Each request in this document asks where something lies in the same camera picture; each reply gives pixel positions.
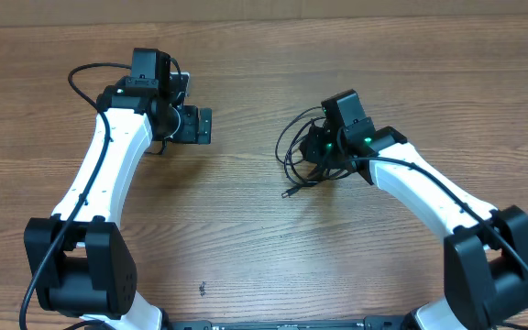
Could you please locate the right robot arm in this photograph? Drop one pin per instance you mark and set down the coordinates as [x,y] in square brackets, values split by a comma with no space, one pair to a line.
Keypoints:
[485,248]

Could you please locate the cardboard back panel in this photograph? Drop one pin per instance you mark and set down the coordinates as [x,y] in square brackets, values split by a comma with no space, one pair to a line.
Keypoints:
[33,13]

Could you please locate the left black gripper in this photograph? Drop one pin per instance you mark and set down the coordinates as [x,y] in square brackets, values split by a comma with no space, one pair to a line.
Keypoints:
[192,133]

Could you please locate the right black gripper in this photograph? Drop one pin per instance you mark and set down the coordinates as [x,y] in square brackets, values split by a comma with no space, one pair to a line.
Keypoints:
[313,149]

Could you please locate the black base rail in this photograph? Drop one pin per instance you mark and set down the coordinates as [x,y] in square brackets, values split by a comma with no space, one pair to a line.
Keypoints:
[291,325]

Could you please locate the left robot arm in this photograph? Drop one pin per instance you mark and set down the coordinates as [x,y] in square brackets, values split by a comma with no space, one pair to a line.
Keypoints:
[79,261]

